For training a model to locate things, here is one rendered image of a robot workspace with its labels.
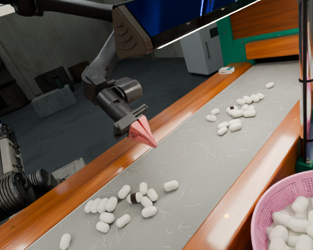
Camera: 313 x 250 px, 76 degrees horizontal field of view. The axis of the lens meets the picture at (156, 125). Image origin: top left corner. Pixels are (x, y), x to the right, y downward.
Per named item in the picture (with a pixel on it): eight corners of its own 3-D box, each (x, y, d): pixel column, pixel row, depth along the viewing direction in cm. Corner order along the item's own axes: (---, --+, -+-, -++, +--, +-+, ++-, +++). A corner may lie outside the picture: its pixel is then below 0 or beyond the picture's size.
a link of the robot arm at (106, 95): (93, 105, 56) (92, 90, 51) (113, 95, 60) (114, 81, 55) (108, 121, 54) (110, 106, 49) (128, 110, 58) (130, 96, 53)
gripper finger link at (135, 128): (172, 128, 48) (145, 104, 51) (151, 146, 45) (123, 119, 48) (166, 142, 54) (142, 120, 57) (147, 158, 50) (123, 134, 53)
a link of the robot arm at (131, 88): (84, 95, 59) (82, 72, 53) (115, 82, 66) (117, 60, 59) (110, 121, 56) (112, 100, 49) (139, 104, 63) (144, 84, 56)
